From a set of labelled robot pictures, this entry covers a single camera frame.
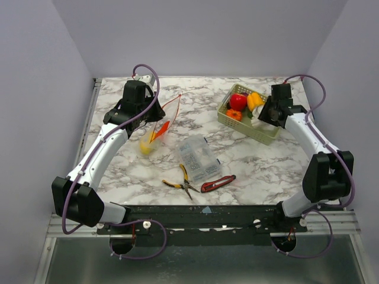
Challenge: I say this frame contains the red black utility knife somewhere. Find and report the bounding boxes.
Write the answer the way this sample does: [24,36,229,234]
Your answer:
[201,175,236,193]

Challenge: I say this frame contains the red toy apple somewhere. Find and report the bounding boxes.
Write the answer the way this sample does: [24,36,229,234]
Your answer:
[229,93,247,111]

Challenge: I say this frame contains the yellow handled pliers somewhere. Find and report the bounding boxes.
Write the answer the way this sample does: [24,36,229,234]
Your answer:
[162,164,200,200]

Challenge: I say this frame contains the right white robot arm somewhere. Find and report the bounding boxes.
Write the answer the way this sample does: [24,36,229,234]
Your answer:
[258,83,354,232]

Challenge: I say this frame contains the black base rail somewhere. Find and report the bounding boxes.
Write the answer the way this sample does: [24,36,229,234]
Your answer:
[97,205,307,247]

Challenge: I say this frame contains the red toy chili pepper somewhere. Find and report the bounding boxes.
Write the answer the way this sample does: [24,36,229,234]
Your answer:
[152,121,170,140]

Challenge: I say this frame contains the yellow toy mango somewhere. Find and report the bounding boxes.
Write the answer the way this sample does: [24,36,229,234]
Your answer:
[139,140,157,156]

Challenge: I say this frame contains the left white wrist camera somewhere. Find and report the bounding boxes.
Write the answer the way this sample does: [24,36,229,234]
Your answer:
[132,74,156,89]

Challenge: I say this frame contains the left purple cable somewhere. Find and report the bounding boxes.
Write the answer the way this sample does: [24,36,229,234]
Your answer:
[61,63,168,260]

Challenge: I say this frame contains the clear plastic parts box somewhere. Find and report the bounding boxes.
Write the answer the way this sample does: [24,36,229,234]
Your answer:
[175,134,221,183]

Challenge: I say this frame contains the clear zip top bag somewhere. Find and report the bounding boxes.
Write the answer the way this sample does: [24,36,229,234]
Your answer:
[139,94,182,156]

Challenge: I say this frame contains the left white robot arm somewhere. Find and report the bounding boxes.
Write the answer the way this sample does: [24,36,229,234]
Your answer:
[52,75,165,234]

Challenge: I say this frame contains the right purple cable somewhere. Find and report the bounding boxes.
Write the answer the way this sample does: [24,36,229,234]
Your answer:
[271,73,356,259]

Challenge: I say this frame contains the yellow toy bell pepper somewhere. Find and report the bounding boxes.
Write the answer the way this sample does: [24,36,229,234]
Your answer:
[246,92,265,112]

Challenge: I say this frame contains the purple cable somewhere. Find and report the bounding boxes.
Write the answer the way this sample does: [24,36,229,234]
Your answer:
[61,63,168,260]
[271,73,356,259]

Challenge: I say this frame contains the beige perforated plastic basket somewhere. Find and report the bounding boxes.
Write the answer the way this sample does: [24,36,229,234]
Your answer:
[217,83,281,145]

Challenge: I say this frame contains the orange toy pumpkin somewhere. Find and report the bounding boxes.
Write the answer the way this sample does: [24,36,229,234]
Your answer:
[226,109,242,121]

